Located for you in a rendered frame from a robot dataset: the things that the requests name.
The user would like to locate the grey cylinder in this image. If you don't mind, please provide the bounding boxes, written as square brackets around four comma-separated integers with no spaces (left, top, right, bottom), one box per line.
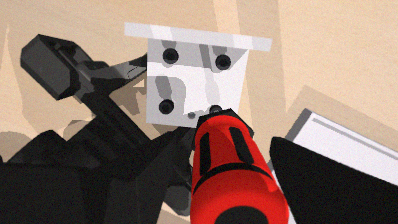
[188,112,196,118]

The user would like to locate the grey metal bracket with holes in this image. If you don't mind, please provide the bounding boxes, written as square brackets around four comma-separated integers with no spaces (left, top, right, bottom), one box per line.
[125,22,272,128]

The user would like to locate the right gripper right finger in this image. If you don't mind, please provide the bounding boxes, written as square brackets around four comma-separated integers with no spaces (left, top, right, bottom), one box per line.
[269,136,398,224]

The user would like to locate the black screw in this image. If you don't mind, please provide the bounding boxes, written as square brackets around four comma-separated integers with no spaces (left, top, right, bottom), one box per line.
[209,105,223,114]
[159,99,174,115]
[163,48,179,64]
[215,54,231,70]

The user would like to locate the white shallow rectangular tray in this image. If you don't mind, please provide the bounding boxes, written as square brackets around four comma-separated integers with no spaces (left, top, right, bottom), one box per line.
[285,108,398,185]

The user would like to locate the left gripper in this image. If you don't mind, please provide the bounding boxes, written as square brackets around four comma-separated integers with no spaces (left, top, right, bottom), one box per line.
[20,34,196,217]

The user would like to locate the red screwdriver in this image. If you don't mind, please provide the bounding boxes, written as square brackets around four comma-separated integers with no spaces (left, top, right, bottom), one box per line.
[190,108,289,224]

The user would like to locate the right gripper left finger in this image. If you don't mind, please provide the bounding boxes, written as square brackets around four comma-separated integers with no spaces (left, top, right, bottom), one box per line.
[0,131,176,224]

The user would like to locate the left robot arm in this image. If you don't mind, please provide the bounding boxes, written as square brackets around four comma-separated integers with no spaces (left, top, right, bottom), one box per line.
[7,123,112,169]

